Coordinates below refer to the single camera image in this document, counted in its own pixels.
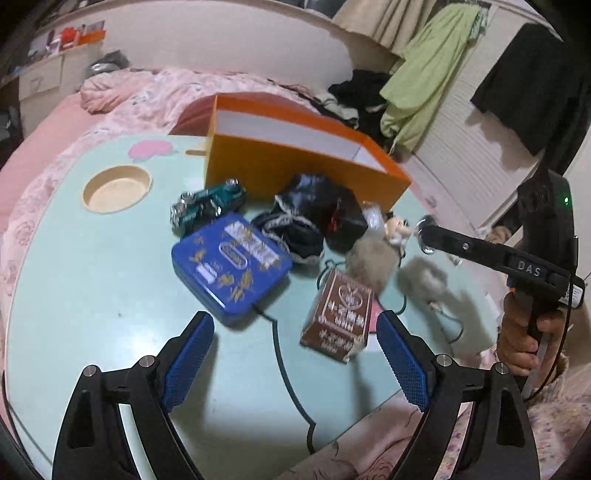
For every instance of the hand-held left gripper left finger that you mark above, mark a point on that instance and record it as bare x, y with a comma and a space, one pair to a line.
189, 357

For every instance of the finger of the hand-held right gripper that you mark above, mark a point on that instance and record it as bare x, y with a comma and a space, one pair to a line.
461, 247

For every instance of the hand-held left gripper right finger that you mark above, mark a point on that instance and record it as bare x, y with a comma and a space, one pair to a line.
406, 364

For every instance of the grey fluffy ball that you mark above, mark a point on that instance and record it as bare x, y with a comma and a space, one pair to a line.
422, 279

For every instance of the small doll figure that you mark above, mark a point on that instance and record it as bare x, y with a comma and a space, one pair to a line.
396, 228

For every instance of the brown card box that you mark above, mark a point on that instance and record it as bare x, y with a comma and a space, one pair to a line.
339, 314

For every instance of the beige fluffy ball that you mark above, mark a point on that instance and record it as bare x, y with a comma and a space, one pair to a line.
369, 263

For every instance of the clear plastic wrap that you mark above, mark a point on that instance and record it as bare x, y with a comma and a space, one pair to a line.
373, 214

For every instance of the blue tin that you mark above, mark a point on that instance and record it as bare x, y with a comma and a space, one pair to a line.
231, 267

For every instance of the black bag with red print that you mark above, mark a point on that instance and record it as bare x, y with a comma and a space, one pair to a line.
346, 226

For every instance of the green toy car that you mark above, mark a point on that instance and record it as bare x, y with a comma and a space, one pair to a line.
212, 203

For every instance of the black lace cloth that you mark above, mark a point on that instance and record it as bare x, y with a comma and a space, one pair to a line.
295, 235

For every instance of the black plastic bag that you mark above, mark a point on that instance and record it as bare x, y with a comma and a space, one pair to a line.
309, 191

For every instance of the orange cardboard box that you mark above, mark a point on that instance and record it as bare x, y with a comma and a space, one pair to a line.
277, 166

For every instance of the person's right forearm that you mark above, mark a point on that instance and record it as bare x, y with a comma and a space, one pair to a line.
565, 401

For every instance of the person's right hand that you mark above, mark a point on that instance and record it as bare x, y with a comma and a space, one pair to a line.
517, 339

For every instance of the white louvered closet door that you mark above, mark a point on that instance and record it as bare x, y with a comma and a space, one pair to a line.
452, 152

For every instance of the black hanging garment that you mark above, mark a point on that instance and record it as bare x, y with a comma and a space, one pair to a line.
526, 83

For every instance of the light green garment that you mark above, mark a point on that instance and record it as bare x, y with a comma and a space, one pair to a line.
429, 69

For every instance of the pile of black clothes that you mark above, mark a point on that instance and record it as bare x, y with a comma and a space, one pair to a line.
364, 92

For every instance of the beige curtain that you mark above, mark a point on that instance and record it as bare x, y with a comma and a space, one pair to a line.
388, 23

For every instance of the dark red pillow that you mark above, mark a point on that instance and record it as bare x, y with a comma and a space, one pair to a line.
191, 117

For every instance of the pink bed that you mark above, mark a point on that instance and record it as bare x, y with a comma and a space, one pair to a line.
41, 134

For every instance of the pink floral blanket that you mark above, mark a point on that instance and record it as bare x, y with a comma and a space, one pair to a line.
138, 87

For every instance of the grey round item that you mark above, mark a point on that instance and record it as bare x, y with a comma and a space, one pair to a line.
106, 62

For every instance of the white cabinet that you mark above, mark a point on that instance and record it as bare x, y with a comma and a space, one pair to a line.
46, 78

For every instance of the small orange box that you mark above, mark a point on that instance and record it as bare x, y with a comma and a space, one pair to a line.
92, 38

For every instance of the red item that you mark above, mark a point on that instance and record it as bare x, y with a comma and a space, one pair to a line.
69, 36

